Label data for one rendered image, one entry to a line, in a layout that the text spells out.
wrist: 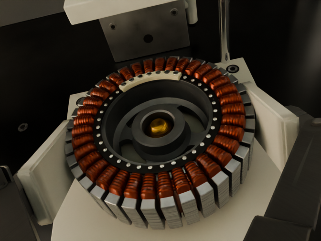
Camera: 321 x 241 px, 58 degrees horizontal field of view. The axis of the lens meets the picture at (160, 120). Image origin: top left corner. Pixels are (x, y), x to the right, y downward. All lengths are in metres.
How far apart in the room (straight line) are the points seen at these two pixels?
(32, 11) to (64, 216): 0.29
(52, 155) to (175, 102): 0.09
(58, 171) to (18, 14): 0.30
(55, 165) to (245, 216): 0.11
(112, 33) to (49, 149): 0.14
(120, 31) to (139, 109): 0.09
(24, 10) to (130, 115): 0.26
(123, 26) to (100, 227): 0.17
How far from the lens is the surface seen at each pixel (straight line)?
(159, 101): 0.20
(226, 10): 0.22
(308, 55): 0.28
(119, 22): 0.27
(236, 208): 0.17
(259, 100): 0.16
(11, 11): 0.43
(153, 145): 0.17
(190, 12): 0.28
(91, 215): 0.19
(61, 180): 0.17
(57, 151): 0.17
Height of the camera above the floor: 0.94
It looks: 49 degrees down
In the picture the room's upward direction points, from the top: 16 degrees counter-clockwise
